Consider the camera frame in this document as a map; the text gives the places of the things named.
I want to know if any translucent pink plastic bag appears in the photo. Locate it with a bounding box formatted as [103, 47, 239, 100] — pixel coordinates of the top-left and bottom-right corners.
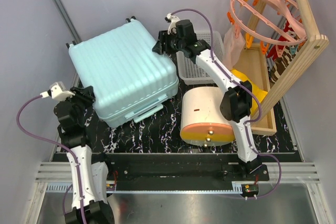
[222, 27, 245, 70]

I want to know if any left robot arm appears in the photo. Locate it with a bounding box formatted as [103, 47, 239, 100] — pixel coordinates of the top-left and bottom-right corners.
[51, 82, 114, 223]

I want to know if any red cloth item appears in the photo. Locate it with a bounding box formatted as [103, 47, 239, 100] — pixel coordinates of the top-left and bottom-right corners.
[266, 18, 302, 59]

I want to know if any pink round clip hanger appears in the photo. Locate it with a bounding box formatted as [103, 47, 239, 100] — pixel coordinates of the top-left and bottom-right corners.
[227, 0, 306, 55]

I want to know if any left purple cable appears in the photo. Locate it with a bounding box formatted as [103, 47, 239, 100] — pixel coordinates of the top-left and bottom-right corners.
[16, 93, 90, 224]

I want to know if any light blue hard-shell suitcase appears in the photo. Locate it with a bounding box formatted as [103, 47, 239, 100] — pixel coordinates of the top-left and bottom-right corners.
[68, 17, 179, 128]

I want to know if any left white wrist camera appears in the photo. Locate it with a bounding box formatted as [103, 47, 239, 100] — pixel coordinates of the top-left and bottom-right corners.
[40, 81, 75, 101]

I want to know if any yellow cloth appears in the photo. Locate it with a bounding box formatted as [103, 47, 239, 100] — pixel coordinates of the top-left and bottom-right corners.
[231, 69, 268, 114]

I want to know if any wooden hanger rack frame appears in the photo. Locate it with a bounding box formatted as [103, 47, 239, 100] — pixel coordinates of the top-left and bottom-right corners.
[251, 0, 329, 126]

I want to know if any wooden tray base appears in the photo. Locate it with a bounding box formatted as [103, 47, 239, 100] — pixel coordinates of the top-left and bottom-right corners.
[234, 44, 277, 136]

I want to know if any white round drum box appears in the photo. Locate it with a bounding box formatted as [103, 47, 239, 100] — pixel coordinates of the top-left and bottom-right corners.
[180, 86, 235, 147]

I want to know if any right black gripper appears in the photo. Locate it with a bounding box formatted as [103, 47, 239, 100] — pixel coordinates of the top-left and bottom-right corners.
[151, 31, 183, 58]

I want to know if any black marble pattern mat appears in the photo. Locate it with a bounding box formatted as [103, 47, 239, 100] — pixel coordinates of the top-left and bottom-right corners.
[52, 42, 302, 155]

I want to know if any white perforated plastic basket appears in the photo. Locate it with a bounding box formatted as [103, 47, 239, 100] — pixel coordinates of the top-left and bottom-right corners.
[176, 30, 224, 86]

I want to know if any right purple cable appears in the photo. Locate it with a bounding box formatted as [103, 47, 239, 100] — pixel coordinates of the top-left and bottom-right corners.
[170, 8, 283, 200]

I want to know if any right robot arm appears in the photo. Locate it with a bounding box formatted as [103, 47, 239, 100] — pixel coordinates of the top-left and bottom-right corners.
[152, 16, 262, 180]

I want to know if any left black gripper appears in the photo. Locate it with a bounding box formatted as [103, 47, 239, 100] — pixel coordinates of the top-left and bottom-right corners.
[62, 86, 97, 124]

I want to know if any purple cable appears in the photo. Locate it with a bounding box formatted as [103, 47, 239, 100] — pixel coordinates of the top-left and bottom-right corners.
[170, 8, 283, 200]
[16, 93, 90, 224]

